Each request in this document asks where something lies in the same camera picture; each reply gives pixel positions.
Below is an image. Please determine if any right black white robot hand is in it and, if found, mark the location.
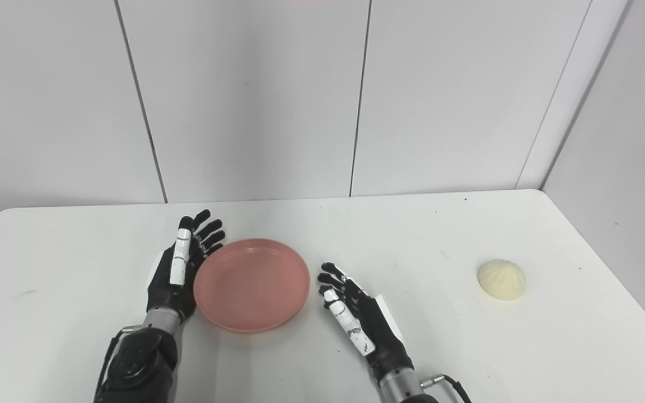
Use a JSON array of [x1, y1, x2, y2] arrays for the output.
[[317, 262, 415, 387]]

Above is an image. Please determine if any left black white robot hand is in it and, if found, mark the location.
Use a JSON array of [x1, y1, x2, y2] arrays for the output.
[[146, 209, 226, 324]]

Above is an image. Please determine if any pink round plate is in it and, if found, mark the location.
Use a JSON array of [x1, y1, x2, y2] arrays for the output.
[[193, 238, 311, 334]]

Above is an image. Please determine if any cream steamed bun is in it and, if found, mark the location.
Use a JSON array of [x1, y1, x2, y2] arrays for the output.
[[477, 259, 527, 301]]

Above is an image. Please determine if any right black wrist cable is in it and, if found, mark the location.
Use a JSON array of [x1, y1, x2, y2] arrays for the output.
[[420, 374, 473, 403]]

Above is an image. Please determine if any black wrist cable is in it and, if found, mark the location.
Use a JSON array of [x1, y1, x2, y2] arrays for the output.
[[420, 374, 473, 403], [94, 327, 135, 402]]

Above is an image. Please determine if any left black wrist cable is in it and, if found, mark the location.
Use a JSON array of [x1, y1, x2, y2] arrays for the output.
[[94, 327, 135, 402]]

